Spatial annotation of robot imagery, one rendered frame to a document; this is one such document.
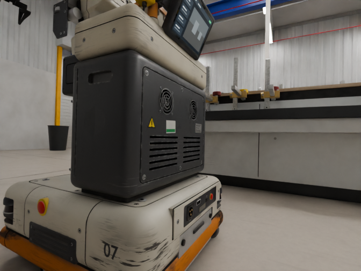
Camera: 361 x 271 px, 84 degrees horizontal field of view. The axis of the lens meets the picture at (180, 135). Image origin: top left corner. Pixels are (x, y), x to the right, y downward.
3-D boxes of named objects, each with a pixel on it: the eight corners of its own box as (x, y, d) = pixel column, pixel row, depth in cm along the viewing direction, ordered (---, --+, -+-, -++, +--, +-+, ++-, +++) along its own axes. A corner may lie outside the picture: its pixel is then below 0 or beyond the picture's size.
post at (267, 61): (268, 118, 157) (269, 57, 157) (264, 118, 159) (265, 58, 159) (269, 119, 160) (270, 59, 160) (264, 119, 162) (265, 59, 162)
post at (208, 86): (208, 118, 180) (209, 65, 180) (204, 118, 182) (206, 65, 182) (209, 118, 183) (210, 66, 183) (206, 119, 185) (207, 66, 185)
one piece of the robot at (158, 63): (207, 197, 97) (211, 26, 97) (129, 255, 48) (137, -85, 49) (151, 187, 112) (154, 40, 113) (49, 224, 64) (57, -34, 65)
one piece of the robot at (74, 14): (118, 56, 107) (120, 16, 108) (70, 32, 83) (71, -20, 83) (98, 61, 115) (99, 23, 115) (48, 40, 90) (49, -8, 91)
